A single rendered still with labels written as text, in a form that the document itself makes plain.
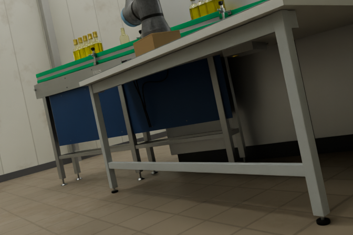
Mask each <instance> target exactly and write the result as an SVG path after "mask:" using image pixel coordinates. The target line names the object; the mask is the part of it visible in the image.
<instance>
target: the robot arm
mask: <svg viewBox="0 0 353 235"><path fill-rule="evenodd" d="M121 18H122V20H123V21H124V23H125V24H126V25H128V26H130V27H136V26H139V25H141V24H142V29H141V37H142V38H144V37H145V36H147V35H149V34H151V33H160V32H165V31H171V28H170V27H169V25H168V23H167V22H166V20H165V19H164V15H163V11H162V8H161V4H160V0H126V3H125V7H124V8H123V9H122V11H121Z"/></svg>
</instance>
